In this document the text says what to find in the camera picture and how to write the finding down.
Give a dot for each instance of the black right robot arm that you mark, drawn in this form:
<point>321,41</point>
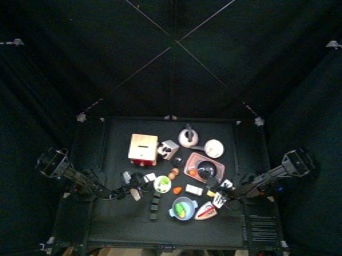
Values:
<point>272,173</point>

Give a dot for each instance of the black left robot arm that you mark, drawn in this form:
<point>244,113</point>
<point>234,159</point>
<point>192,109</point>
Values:
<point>74,175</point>

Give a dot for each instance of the white toy rice block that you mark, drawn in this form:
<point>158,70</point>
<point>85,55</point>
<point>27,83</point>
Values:
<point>194,189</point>

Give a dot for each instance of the small yellow toy piece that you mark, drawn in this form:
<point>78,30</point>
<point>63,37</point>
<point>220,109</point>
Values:
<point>210,193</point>

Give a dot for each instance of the white bowl with green food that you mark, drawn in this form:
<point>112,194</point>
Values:
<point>162,184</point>

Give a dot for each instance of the dark green toy block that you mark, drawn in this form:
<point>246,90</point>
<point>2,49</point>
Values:
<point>153,216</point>
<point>156,201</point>
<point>154,207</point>
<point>157,194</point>

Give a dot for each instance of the brown toy egg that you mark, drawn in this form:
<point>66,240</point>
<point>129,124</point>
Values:
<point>176,171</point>
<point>172,176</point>

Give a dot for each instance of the black toy bowl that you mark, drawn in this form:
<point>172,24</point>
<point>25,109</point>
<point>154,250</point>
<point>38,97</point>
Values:
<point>206,169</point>

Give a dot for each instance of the orange toy carrot piece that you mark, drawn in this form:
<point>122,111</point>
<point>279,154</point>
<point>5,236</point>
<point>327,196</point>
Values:
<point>178,190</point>

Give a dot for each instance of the dark round toy ball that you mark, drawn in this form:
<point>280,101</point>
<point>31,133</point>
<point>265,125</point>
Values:
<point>177,162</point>

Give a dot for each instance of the blue toy pot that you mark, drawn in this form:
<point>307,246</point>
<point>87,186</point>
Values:
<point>188,213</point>

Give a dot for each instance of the wooden toy toaster red base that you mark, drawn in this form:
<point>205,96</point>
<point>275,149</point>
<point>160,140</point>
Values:
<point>144,150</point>

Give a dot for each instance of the small orange toy fruit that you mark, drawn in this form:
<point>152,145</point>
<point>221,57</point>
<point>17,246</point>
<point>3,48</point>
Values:
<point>193,172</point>

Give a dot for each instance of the green yellow toy vegetable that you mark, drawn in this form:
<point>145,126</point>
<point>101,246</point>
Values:
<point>180,209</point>

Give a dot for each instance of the pink toy tray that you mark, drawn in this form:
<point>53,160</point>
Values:
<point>193,162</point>

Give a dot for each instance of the grey metal frame bracket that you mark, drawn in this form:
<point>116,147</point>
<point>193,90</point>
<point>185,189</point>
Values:
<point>81,117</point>
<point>260,121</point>
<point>333,44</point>
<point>17,42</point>

